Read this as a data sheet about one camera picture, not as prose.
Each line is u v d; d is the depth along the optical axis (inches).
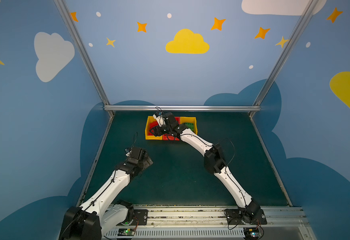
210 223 28.9
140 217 29.0
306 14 28.3
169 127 32.3
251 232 28.2
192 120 42.8
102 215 17.0
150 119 43.7
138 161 25.3
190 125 42.5
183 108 34.0
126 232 27.7
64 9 27.3
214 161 26.4
